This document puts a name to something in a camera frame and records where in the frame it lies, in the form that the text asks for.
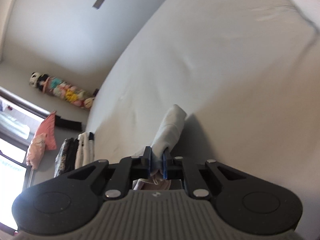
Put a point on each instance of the folded beige clothes stack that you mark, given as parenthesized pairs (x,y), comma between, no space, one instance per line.
(85,150)

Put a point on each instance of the beige garment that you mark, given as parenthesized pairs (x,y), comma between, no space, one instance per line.
(166,138)

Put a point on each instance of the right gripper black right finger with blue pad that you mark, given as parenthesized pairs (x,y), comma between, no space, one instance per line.
(245,202)

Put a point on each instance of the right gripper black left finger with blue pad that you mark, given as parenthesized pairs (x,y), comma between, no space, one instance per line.
(73,199)

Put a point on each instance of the plush toy column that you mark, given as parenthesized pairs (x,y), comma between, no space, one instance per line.
(54,86)

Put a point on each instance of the pink cloth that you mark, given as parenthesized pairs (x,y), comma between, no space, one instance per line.
(43,140)

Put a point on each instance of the black patterned folded garment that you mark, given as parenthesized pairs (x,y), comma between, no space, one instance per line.
(65,159)

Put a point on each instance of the black box by wall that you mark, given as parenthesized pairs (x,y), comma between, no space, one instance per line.
(68,124)

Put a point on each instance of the window frame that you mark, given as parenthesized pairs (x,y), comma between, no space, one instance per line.
(19,122)

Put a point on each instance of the white bed sheet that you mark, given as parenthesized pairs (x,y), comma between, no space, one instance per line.
(246,72)

